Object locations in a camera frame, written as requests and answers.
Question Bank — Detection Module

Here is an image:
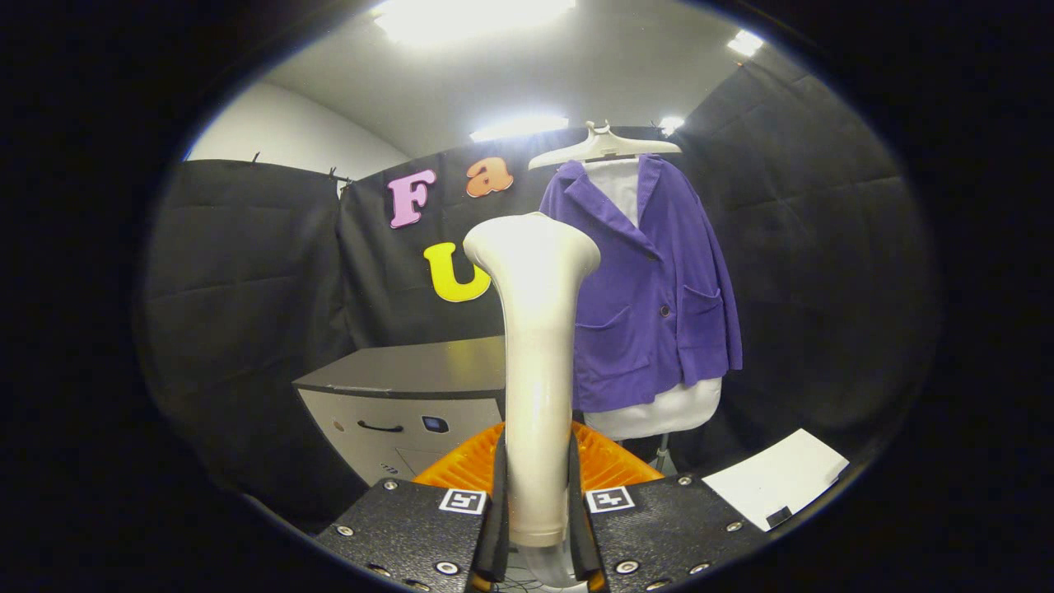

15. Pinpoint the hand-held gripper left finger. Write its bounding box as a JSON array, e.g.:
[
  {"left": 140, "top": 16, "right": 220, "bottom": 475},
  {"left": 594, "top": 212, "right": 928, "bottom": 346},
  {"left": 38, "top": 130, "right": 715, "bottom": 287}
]
[{"left": 315, "top": 422, "right": 510, "bottom": 593}]

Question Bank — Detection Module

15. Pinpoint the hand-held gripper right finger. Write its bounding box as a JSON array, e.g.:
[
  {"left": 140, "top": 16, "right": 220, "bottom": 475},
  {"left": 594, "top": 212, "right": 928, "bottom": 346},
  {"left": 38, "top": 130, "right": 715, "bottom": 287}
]
[{"left": 568, "top": 422, "right": 772, "bottom": 593}]

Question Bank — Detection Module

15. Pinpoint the translucent steamer hose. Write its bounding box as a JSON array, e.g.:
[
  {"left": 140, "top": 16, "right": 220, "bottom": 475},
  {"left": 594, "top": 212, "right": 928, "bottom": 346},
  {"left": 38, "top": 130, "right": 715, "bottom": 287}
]
[{"left": 519, "top": 539, "right": 579, "bottom": 591}]

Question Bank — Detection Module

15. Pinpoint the purple corduroy jacket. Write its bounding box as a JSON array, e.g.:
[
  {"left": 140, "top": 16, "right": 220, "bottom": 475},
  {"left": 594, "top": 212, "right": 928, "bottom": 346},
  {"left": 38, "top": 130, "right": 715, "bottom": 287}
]
[{"left": 539, "top": 154, "right": 744, "bottom": 413}]

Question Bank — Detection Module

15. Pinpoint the white garment steamer head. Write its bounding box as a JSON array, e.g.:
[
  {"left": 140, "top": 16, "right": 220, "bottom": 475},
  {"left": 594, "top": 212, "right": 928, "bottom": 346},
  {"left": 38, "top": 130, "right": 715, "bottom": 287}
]
[{"left": 463, "top": 212, "right": 602, "bottom": 549}]

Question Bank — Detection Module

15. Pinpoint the white clothes hanger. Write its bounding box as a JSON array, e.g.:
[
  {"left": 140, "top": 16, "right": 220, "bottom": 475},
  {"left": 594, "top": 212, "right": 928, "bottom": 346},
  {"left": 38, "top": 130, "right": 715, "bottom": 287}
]
[{"left": 528, "top": 120, "right": 683, "bottom": 172}]

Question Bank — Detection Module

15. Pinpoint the white mannequin torso form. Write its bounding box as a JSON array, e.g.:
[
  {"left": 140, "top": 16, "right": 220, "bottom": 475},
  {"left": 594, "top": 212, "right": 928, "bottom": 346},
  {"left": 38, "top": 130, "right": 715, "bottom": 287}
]
[{"left": 581, "top": 157, "right": 725, "bottom": 442}]

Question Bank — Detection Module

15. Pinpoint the white paper sheet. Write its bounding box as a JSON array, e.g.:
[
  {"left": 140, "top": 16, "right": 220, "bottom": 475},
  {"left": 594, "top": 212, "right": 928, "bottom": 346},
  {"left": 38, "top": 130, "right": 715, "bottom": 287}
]
[{"left": 702, "top": 427, "right": 851, "bottom": 533}]

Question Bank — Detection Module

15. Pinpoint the grey cabinet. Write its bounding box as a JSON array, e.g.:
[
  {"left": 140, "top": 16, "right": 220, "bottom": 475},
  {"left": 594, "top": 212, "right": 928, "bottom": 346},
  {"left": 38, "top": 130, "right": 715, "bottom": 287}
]
[{"left": 292, "top": 335, "right": 508, "bottom": 488}]

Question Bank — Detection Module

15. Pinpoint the black backdrop cloth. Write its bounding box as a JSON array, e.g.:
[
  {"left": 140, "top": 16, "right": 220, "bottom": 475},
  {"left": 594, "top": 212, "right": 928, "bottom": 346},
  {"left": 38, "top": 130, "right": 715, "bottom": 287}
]
[{"left": 135, "top": 60, "right": 941, "bottom": 530}]

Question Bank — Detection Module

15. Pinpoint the large ceiling light panel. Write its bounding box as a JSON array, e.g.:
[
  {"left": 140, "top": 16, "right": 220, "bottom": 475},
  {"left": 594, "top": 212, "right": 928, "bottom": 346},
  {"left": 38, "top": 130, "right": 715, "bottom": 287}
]
[{"left": 371, "top": 0, "right": 579, "bottom": 48}]

